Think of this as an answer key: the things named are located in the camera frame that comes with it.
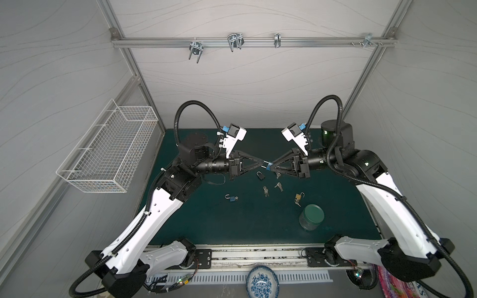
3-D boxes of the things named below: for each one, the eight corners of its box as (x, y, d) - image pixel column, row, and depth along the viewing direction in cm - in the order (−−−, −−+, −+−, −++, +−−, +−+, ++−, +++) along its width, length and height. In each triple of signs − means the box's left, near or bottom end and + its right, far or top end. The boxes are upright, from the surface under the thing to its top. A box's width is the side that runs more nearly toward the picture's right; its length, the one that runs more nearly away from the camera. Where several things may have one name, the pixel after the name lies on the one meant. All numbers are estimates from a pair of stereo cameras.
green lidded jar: (300, 230, 83) (307, 222, 75) (297, 213, 88) (303, 203, 80) (318, 230, 83) (327, 222, 75) (314, 213, 88) (321, 203, 80)
